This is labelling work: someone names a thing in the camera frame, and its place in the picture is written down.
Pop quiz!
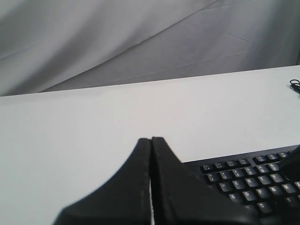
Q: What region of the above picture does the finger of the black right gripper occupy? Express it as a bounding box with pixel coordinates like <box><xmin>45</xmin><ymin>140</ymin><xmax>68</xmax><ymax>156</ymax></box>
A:
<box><xmin>279</xmin><ymin>146</ymin><xmax>300</xmax><ymax>180</ymax></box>

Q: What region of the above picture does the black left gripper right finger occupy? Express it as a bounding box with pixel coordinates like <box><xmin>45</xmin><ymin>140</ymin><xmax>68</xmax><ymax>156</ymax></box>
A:
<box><xmin>150</xmin><ymin>137</ymin><xmax>260</xmax><ymax>225</ymax></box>

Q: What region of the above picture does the black cable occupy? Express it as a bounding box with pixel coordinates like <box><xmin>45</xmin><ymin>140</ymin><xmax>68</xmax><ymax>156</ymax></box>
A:
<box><xmin>288</xmin><ymin>79</ymin><xmax>300</xmax><ymax>96</ymax></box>

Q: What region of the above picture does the grey fabric backdrop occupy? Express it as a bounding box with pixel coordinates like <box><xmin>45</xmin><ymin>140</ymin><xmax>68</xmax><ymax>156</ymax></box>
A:
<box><xmin>0</xmin><ymin>0</ymin><xmax>300</xmax><ymax>96</ymax></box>

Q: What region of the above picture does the black computer keyboard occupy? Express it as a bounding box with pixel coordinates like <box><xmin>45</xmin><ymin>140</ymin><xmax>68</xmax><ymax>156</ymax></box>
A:
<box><xmin>185</xmin><ymin>145</ymin><xmax>300</xmax><ymax>225</ymax></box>

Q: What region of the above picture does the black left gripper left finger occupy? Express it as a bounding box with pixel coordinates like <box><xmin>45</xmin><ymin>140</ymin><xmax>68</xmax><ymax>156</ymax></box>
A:
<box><xmin>54</xmin><ymin>138</ymin><xmax>151</xmax><ymax>225</ymax></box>

